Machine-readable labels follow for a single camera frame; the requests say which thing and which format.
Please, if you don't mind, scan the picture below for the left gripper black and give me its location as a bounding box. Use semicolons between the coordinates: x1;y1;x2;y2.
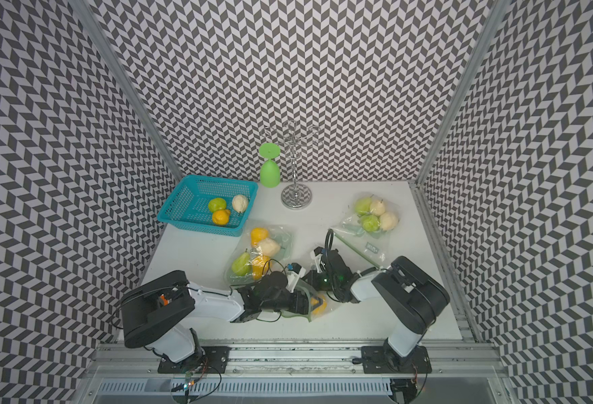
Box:
262;290;324;316

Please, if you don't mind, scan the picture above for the yellow pear bag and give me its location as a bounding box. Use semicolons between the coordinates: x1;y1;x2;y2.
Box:
250;227;269;247
212;209;231;227
251;255;271;281
310;296;327;316

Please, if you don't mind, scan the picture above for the zip-top bag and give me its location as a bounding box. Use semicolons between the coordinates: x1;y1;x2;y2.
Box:
332;192;402;268
224;221;294;288
280;278;333;322

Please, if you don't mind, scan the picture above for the cream pear bag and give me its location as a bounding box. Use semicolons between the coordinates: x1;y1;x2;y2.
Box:
232;195;249;214
379;211;399;232
256;237;281;258
370;200;387;216

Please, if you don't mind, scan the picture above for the green pear bag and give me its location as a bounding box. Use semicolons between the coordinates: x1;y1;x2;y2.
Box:
207;197;227;213
231;251;252;277
354;196;373;216
360;215;381;232

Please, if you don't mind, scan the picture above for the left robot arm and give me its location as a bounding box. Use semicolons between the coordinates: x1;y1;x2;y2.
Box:
119;270;317;364

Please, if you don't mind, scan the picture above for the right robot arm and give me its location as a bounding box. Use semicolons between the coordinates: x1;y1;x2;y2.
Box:
305;247;451;358

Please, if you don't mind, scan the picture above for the green plastic wine glass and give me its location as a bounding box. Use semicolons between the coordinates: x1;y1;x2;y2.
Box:
259;142;281;188

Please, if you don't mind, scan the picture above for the chrome glass holder stand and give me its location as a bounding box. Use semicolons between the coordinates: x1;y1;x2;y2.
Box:
262;120;323;210

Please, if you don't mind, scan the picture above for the teal plastic basket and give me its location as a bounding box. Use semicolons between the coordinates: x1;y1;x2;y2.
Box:
157;175;259;237

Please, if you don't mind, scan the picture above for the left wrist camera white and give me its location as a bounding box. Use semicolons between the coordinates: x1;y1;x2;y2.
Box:
286;263;308;293

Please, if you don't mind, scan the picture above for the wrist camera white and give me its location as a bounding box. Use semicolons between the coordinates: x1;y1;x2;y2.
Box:
311;252;325;274
286;263;308;293

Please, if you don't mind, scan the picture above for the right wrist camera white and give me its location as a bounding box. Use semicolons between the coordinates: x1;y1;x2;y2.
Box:
311;252;325;274

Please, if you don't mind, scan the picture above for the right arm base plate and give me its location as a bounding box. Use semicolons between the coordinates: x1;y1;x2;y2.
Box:
360;344;433;375

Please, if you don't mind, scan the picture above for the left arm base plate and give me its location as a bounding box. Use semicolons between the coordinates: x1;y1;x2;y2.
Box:
158;346;231;375

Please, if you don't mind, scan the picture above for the aluminium front rail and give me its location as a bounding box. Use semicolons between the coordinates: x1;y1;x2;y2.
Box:
85;340;507;378

